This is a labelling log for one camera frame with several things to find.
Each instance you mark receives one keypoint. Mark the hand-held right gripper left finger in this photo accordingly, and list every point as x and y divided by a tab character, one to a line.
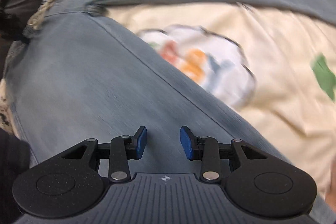
140	142

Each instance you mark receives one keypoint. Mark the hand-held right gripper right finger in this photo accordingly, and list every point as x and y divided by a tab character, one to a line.
185	142

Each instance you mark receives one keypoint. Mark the blue denim jeans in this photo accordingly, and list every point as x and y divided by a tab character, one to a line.
92	77

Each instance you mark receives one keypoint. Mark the cream printed blanket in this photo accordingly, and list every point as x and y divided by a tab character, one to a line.
283	98

